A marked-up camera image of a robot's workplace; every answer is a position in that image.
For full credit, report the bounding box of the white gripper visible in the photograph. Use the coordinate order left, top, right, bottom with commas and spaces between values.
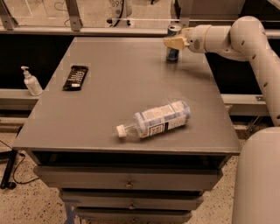
164, 25, 210, 53

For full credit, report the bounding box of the red bull can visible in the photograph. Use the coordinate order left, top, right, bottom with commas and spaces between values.
166, 24, 182, 62

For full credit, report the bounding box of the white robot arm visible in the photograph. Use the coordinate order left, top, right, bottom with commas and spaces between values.
164, 16, 280, 224

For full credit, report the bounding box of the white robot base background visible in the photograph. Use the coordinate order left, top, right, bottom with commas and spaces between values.
107, 0, 132, 27

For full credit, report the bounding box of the clear plastic water bottle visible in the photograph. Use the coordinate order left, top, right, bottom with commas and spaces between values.
116, 101, 191, 138

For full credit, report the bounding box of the black snack bar wrapper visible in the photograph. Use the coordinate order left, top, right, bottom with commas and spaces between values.
62, 66, 88, 91

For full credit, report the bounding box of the grey drawer cabinet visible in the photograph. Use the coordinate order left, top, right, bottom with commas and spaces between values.
12, 37, 243, 224

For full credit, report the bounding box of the white pump dispenser bottle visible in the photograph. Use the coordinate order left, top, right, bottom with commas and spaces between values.
21, 66, 43, 96

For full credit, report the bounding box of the top grey drawer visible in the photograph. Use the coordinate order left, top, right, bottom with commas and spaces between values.
34, 166, 222, 191

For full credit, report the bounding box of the grey drawer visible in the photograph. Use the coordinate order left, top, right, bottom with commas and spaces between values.
75, 207, 192, 224
59, 190, 203, 210
34, 166, 222, 191

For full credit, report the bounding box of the middle grey drawer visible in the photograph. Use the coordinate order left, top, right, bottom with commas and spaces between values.
59, 190, 203, 210

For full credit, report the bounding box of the bottom grey drawer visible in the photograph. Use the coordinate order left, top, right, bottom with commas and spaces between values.
75, 207, 192, 224

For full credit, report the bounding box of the black table leg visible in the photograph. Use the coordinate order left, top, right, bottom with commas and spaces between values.
0, 150, 17, 189

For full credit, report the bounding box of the metal railing frame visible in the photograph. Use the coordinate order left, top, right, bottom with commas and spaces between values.
0, 0, 280, 39

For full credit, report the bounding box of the black floor cable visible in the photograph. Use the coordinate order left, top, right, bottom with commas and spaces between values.
0, 139, 40, 186

